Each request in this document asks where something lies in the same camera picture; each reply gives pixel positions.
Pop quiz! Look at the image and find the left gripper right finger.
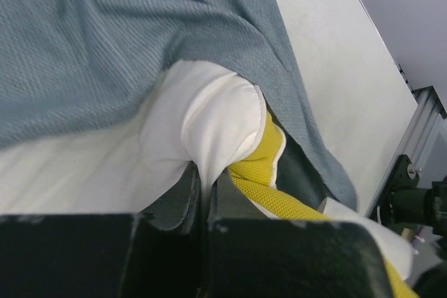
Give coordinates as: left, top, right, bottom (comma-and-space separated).
207, 172, 393, 297

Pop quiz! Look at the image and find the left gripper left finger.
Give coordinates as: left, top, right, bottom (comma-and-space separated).
1, 164, 200, 297

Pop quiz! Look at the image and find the white pillow yellow edge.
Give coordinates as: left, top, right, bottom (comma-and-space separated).
1, 61, 415, 297

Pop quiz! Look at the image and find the blue-grey pillowcase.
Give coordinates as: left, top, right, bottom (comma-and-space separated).
1, 0, 357, 209

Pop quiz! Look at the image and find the right side aluminium rail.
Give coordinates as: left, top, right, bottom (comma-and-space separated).
366, 85, 446, 216

